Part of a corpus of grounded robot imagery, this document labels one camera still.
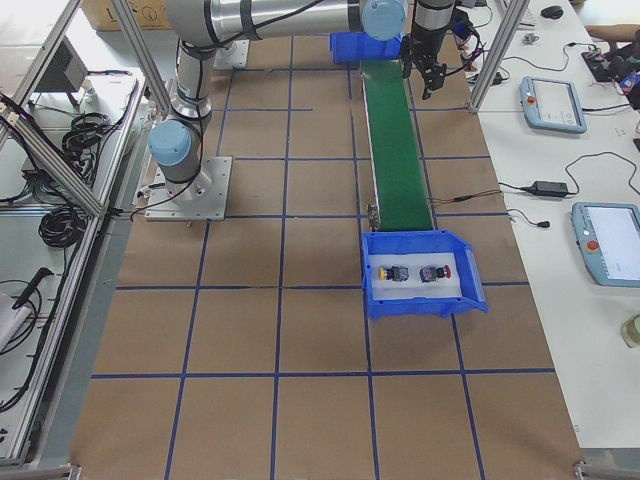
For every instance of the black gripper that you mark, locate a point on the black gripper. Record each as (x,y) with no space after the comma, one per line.
(425,45)

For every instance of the yellow push button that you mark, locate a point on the yellow push button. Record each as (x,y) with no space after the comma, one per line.
(393,273)

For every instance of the red push button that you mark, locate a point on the red push button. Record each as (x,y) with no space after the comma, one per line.
(429,274)

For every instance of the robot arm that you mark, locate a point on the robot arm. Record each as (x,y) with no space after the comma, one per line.
(205,27)

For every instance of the left blue plastic bin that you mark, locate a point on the left blue plastic bin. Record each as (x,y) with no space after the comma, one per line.
(353,47)

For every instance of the blue plastic bin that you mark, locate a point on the blue plastic bin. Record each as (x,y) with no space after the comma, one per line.
(417,242)
(353,47)

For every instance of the green conveyor belt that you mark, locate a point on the green conveyor belt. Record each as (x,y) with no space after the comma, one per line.
(399,185)

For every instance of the far teach pendant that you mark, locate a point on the far teach pendant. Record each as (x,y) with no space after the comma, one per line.
(551,105)

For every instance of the teach pendant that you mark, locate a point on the teach pendant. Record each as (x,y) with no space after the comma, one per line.
(551,105)
(607,235)

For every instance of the black power adapter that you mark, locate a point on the black power adapter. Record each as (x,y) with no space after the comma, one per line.
(550,189)

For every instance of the right blue plastic bin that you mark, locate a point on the right blue plastic bin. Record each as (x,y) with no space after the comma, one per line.
(417,242)

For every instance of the white foam liner right bin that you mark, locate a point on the white foam liner right bin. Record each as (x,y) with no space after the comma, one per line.
(413,287)

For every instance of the near teach pendant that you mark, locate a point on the near teach pendant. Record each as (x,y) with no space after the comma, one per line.
(607,235)

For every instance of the aluminium frame post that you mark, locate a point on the aluminium frame post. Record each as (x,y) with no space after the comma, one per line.
(498,49)

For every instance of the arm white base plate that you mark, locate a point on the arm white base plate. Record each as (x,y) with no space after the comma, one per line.
(232,56)
(205,198)

